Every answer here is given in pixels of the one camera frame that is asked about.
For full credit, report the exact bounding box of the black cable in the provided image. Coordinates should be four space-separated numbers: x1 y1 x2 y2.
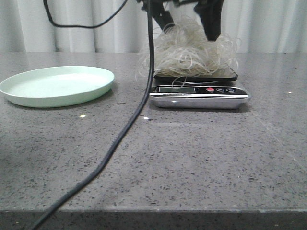
31 0 154 230

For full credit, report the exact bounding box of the translucent white vermicelli bundle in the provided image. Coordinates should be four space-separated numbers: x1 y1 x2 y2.
135 16 241 88

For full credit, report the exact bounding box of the light green round plate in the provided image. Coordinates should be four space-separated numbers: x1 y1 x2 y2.
0 66 115 108

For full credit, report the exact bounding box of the white pleated curtain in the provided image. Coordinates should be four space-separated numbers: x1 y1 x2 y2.
0 0 307 53

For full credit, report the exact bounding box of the black silver kitchen scale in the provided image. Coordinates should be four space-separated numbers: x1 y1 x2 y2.
149 68 251 109

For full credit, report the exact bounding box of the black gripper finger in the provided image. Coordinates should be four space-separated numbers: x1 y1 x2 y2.
152 0 175 31
194 0 224 41

